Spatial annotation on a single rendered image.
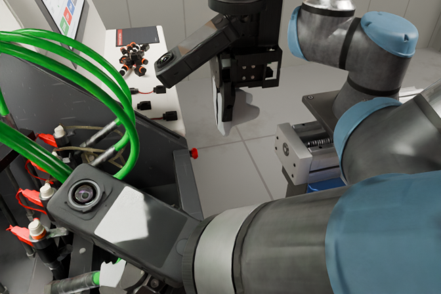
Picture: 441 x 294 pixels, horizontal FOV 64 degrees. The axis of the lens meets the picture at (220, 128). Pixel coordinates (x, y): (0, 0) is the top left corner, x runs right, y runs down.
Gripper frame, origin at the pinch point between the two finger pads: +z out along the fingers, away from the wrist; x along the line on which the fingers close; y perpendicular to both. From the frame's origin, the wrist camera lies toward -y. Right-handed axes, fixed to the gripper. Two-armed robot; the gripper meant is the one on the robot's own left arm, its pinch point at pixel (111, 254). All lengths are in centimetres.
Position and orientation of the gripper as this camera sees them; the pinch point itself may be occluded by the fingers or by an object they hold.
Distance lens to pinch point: 42.2
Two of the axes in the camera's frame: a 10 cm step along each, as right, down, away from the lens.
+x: 3.9, -7.3, 5.6
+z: -5.7, 2.9, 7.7
